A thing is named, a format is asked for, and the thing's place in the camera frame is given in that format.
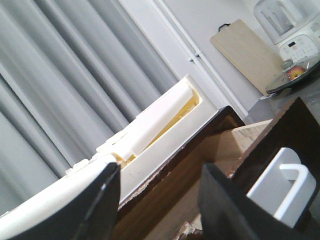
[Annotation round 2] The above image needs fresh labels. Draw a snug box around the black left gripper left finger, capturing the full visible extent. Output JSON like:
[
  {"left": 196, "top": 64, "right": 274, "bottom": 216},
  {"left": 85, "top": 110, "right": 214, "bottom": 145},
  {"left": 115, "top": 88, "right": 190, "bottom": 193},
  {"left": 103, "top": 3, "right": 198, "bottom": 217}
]
[{"left": 10, "top": 163, "right": 121, "bottom": 240}]

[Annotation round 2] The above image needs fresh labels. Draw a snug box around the glass pot lid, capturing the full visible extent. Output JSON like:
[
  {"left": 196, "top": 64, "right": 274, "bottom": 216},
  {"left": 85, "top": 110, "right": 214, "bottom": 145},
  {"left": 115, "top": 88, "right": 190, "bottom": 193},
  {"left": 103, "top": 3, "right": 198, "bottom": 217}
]
[{"left": 265, "top": 53, "right": 320, "bottom": 94}]

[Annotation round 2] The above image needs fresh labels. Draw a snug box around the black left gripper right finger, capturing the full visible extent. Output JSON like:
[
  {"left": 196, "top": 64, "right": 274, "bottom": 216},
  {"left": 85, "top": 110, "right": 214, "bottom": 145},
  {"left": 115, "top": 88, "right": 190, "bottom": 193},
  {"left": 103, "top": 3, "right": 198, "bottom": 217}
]
[{"left": 198, "top": 163, "right": 300, "bottom": 240}]

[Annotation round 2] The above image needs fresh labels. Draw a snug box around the grey window curtain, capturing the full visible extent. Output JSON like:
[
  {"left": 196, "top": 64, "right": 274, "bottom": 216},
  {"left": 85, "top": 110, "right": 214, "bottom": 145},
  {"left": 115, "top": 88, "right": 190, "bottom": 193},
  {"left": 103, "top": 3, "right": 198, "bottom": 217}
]
[{"left": 0, "top": 0, "right": 178, "bottom": 213}]

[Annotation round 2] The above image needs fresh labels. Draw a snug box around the dark wooden drawer cabinet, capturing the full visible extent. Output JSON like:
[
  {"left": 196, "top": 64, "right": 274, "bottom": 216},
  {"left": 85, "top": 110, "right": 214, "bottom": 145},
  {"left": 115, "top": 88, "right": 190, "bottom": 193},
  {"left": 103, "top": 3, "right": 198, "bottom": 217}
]
[{"left": 112, "top": 106, "right": 244, "bottom": 240}]

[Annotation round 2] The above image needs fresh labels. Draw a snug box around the white plastic tray on cabinet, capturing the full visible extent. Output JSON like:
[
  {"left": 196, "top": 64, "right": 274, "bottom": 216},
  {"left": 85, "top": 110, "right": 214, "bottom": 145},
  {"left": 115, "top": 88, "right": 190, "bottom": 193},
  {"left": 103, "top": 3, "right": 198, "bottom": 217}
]
[{"left": 0, "top": 75, "right": 218, "bottom": 240}]

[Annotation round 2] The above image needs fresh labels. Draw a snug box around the light wooden cutting board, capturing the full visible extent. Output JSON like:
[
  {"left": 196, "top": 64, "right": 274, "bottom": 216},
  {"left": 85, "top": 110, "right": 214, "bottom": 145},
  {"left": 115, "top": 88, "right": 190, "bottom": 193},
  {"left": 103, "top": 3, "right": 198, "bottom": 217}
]
[{"left": 210, "top": 19, "right": 284, "bottom": 96}]

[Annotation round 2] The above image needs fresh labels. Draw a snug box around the white blender appliance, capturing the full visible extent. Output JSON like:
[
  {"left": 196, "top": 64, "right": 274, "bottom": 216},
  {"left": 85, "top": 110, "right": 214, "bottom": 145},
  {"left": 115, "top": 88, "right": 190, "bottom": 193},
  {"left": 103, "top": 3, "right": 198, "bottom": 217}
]
[{"left": 253, "top": 0, "right": 320, "bottom": 62}]

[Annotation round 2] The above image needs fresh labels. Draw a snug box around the white hook handle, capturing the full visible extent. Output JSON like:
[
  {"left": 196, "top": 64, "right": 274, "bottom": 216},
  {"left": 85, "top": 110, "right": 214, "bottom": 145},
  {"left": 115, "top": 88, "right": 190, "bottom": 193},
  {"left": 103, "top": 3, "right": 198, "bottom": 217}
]
[{"left": 246, "top": 147, "right": 316, "bottom": 228}]

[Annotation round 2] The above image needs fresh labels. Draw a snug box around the white wall pipe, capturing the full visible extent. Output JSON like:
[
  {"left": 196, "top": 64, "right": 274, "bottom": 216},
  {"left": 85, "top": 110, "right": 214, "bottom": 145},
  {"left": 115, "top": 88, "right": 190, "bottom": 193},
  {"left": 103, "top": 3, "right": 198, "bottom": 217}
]
[{"left": 150, "top": 0, "right": 248, "bottom": 118}]

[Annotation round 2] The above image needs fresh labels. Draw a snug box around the red yellow apple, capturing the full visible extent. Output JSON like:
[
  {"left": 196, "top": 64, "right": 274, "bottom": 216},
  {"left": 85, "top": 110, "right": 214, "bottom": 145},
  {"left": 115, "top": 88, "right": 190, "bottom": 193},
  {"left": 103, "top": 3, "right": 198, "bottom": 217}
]
[{"left": 286, "top": 65, "right": 306, "bottom": 81}]

